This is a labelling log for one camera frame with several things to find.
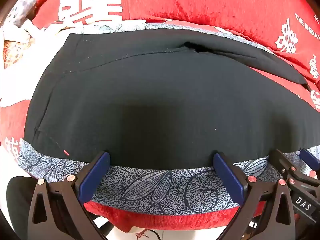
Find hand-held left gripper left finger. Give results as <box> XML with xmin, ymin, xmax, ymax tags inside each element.
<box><xmin>27</xmin><ymin>151</ymin><xmax>111</xmax><ymax>240</ymax></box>

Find red printed blanket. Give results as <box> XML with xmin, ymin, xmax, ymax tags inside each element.
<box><xmin>0</xmin><ymin>0</ymin><xmax>320</xmax><ymax>233</ymax></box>

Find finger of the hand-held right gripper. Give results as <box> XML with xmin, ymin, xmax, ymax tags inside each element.
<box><xmin>299</xmin><ymin>148</ymin><xmax>320</xmax><ymax>167</ymax></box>
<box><xmin>268</xmin><ymin>148</ymin><xmax>294</xmax><ymax>180</ymax></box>

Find black cable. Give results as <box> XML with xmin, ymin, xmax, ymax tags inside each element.
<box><xmin>147</xmin><ymin>230</ymin><xmax>164</xmax><ymax>240</ymax></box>

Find grey-blue leaf-print cloth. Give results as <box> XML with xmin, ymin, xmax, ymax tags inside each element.
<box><xmin>17</xmin><ymin>21</ymin><xmax>320</xmax><ymax>217</ymax></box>

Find white crumpled cloth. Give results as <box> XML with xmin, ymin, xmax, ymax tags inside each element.
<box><xmin>0</xmin><ymin>0</ymin><xmax>64</xmax><ymax>69</ymax></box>

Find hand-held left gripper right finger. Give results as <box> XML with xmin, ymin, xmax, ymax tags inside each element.
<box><xmin>212</xmin><ymin>151</ymin><xmax>297</xmax><ymax>240</ymax></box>

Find black pants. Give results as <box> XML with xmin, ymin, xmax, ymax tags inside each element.
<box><xmin>24</xmin><ymin>29</ymin><xmax>320</xmax><ymax>171</ymax></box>

